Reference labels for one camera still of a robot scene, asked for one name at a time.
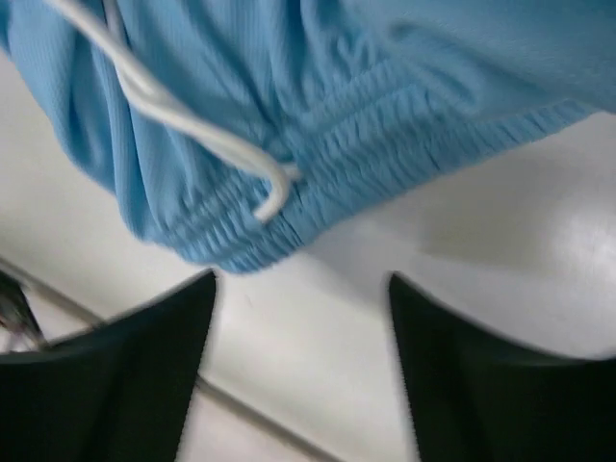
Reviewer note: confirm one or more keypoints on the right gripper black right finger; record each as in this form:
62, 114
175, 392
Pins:
474, 395

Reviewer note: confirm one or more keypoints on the light blue shorts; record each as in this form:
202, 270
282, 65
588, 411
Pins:
235, 132

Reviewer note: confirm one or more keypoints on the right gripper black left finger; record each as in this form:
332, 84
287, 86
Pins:
118, 392

